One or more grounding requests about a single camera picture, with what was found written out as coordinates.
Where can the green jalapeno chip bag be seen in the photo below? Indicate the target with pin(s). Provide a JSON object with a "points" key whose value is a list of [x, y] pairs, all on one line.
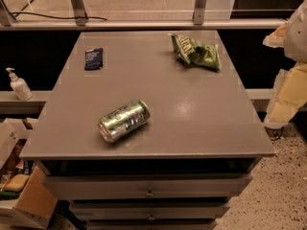
{"points": [[193, 51]]}

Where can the white pump bottle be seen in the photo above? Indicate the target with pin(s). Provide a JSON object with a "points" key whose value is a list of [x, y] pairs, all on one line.
{"points": [[19, 86]]}

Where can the dark blue snack packet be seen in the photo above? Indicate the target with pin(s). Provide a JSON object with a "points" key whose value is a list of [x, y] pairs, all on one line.
{"points": [[94, 59]]}

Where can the cardboard box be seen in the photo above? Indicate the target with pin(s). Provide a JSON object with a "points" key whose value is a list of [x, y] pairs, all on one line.
{"points": [[34, 205]]}

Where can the grey drawer cabinet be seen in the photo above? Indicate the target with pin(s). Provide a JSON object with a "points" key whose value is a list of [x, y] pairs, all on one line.
{"points": [[176, 172]]}

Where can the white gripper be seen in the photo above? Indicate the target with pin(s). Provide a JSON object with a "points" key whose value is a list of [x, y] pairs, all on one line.
{"points": [[296, 37]]}

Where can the yellow sponge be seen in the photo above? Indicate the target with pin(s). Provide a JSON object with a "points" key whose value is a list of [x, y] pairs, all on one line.
{"points": [[17, 183]]}

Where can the metal railing frame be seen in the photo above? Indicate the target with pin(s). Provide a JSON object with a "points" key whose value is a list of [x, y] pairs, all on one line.
{"points": [[103, 15]]}

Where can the green soda can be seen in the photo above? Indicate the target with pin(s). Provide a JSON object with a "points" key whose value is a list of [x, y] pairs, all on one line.
{"points": [[124, 120]]}

